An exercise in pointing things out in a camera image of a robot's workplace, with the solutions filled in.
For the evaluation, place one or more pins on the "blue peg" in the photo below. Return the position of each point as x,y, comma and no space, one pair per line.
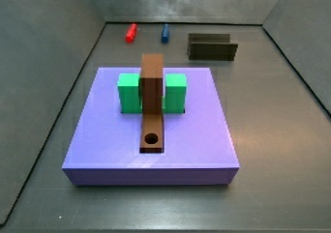
165,34

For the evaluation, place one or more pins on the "right green block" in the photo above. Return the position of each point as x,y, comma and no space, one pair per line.
174,93

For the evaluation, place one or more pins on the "green block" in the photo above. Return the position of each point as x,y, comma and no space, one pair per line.
128,90
174,93

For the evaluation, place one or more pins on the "left green block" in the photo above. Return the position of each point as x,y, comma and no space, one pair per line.
128,90

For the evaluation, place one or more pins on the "purple base block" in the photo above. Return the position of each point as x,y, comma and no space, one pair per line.
104,154

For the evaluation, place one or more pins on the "red peg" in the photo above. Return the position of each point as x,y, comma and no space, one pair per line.
130,33

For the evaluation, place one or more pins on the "brown L-shaped bracket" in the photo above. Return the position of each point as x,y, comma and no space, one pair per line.
150,93

